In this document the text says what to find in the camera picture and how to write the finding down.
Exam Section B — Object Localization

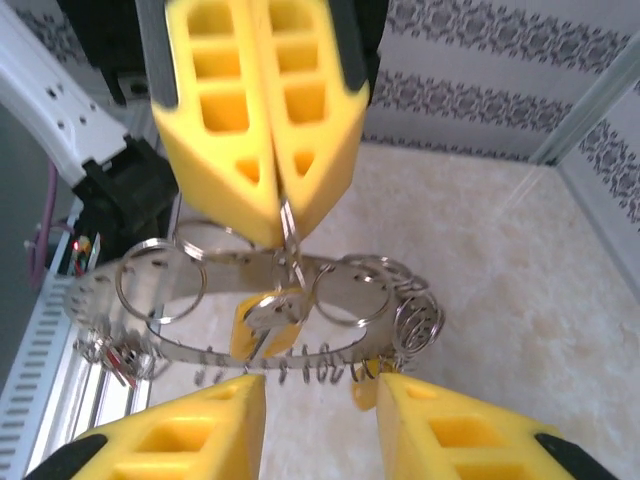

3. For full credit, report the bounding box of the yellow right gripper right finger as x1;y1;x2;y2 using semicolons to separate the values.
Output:
376;372;622;480

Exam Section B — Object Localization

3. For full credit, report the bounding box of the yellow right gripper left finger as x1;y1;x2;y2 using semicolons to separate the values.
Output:
22;373;268;480

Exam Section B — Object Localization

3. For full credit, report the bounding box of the yellow key tag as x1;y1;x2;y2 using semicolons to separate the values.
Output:
351;368;397;410
231;288;307;361

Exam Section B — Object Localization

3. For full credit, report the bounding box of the small silver split ring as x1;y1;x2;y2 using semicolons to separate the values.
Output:
272;197;307;324
393;294;446;362
113;237;208;327
312;263;395;330
172;219;257;266

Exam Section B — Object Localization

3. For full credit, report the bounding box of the large metal keyring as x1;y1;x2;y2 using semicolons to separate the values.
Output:
63;244;441;389

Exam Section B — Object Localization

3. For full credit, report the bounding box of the silver key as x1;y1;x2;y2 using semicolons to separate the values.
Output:
246;294;302;362

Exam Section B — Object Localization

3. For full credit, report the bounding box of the small key bunch with red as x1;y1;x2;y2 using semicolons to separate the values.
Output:
74;319;159;390

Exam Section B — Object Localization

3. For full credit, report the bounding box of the small circuit board with LED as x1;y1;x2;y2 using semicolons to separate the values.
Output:
67;232;104;279

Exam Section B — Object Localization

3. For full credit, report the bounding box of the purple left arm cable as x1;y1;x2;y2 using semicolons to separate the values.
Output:
24;162;76;291

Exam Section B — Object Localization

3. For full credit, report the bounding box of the grey slotted cable duct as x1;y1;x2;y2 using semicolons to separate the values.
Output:
0;272;81;466

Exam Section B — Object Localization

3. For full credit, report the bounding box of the aluminium frame corner post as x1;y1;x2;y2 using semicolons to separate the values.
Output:
527;37;640;169

